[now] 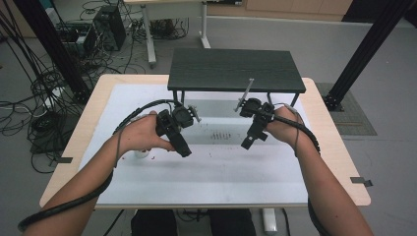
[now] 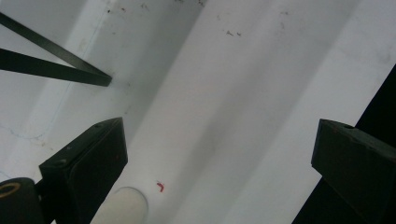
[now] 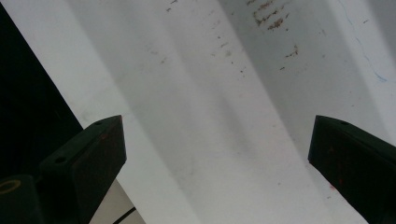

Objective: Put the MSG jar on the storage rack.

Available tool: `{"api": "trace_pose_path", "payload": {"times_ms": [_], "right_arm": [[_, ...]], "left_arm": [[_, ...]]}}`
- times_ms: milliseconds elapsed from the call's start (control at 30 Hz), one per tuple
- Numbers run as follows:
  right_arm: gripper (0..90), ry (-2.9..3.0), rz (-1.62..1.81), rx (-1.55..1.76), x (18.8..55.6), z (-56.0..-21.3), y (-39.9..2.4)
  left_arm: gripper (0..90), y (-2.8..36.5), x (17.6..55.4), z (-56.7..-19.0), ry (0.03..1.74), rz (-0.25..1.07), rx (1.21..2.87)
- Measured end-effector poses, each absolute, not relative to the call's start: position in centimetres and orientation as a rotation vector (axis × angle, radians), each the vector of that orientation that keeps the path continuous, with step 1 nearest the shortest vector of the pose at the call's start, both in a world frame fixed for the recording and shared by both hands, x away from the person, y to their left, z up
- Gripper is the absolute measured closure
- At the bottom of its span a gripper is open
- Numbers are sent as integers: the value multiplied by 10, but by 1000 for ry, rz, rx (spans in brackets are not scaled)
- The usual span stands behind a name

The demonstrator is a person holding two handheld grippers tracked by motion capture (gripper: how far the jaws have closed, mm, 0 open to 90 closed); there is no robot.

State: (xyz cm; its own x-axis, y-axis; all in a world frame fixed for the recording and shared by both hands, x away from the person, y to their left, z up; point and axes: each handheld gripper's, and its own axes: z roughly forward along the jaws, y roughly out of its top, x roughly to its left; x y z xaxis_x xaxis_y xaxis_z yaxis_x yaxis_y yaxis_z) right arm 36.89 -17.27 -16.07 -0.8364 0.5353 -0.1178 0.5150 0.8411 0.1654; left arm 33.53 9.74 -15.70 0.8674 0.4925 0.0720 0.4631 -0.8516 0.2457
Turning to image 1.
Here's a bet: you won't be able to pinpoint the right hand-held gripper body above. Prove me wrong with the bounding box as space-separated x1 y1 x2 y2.
239 96 276 151

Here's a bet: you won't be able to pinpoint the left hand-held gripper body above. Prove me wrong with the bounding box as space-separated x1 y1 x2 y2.
154 103 196 158

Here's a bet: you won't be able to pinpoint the person's right hand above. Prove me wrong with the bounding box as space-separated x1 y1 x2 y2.
264 105 309 149

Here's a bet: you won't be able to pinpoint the person's left hand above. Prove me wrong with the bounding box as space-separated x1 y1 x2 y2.
118 110 177 155

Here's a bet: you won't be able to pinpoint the dark wooden shelf stand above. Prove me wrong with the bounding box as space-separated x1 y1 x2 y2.
166 47 307 108

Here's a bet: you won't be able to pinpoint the small white cup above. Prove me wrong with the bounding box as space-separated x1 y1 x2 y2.
134 148 152 159

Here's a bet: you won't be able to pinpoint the white table mat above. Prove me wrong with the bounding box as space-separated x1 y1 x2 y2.
78 83 312 207

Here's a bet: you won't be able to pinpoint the person's legs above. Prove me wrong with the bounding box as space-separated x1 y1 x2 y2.
130 208 258 236

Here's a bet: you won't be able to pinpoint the white table leg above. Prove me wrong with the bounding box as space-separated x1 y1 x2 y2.
261 207 279 236

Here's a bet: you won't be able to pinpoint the green cutting mat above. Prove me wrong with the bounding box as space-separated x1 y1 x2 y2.
315 82 379 137

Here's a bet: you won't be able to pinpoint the white background desk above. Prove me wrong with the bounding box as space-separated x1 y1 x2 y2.
123 0 211 69

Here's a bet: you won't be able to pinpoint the black computer tower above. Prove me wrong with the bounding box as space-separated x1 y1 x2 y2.
91 4 128 52

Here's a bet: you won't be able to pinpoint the white power strip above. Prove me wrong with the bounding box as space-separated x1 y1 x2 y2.
42 86 66 110

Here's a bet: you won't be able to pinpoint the left gripper black corrugated cable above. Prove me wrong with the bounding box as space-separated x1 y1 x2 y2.
17 98 180 233

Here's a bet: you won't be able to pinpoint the gripper black corrugated cable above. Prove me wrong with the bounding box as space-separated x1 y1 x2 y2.
272 112 330 236
17 98 180 233

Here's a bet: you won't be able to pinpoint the right gripper black corrugated cable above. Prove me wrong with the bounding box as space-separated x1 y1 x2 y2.
272 112 330 236

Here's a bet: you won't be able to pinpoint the black aluminium frame post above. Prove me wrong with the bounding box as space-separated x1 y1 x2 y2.
322 0 417 112
12 0 91 103

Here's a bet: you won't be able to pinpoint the tangle of black floor cables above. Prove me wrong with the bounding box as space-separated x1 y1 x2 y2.
0 0 191 175

